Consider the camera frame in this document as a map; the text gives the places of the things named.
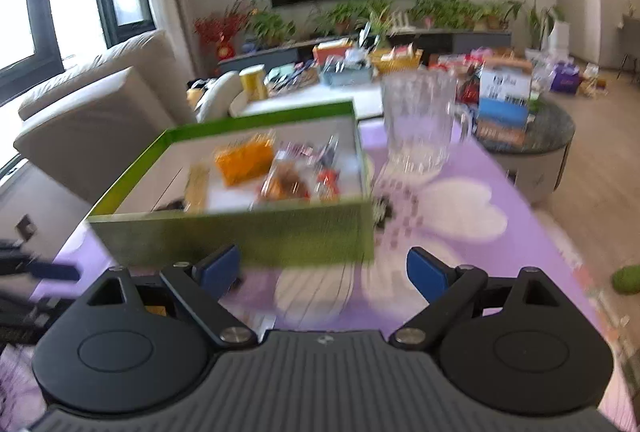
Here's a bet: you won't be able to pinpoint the tall broad-leaf plant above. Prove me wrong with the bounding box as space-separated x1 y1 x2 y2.
520 0 566 50

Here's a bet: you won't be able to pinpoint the yellow can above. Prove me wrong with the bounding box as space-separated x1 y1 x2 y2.
239 64 268 102

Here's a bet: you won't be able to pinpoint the white air purifier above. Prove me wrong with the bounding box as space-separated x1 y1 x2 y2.
550 21 571 58

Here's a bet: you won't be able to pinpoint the white round coffee table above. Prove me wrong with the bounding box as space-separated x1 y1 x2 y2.
230 77 386 118

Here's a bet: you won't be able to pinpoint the yellow woven basket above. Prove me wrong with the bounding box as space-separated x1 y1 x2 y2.
370 48 423 74

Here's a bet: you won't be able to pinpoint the red berry branches in vase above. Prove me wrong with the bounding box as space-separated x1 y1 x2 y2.
194 7 251 60

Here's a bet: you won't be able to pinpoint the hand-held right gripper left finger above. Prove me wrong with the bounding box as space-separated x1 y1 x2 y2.
85 243 257 348

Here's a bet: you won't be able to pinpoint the large black-framed window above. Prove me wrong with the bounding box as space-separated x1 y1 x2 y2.
0 0 66 108

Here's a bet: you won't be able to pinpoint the green cardboard box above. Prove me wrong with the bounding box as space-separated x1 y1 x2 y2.
87 99 376 268

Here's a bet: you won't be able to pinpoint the grey storage tray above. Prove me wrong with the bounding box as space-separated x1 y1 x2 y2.
319 57 376 87

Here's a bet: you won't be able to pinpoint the spider plant in glass vase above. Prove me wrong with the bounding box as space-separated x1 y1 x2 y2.
365 9 396 48

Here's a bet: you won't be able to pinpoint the purple gift bag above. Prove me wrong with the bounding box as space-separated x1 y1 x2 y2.
552 64 581 95

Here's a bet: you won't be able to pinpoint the clear packet of brown snacks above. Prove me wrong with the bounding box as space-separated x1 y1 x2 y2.
260 159 311 203

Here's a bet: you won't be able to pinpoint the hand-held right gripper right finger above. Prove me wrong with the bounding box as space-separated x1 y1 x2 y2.
390 246 566 348

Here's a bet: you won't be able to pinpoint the clear glass mug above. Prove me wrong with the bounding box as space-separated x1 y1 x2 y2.
380 69 473 175

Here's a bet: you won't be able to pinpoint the green slipper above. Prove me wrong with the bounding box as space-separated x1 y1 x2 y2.
612 264 640 295

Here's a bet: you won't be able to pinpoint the leafy potted plant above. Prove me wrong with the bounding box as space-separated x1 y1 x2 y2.
410 0 501 30
320 0 396 35
250 9 296 48

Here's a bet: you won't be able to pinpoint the small yellow cracker packet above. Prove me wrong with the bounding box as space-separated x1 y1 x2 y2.
185 162 211 213

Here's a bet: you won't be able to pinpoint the beige sofa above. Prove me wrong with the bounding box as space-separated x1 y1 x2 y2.
14 29 246 205

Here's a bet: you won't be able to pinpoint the blue and white carton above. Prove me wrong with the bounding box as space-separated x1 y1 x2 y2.
472 64 533 148

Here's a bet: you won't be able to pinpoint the grey television cabinet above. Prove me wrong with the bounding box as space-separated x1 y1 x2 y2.
217 28 513 63

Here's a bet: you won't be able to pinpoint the small red snack packet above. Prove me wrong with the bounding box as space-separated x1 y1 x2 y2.
315 167 343 202

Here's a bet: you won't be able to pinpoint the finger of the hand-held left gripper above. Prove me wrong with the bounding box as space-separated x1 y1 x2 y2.
22 262 81 284

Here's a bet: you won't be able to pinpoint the orange tissue box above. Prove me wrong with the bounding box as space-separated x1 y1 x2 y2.
312 39 353 65

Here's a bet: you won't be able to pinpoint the dark round side table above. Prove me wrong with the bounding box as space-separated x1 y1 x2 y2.
475 99 576 205

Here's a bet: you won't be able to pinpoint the orange cracker packet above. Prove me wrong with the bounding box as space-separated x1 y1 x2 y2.
214 134 276 187

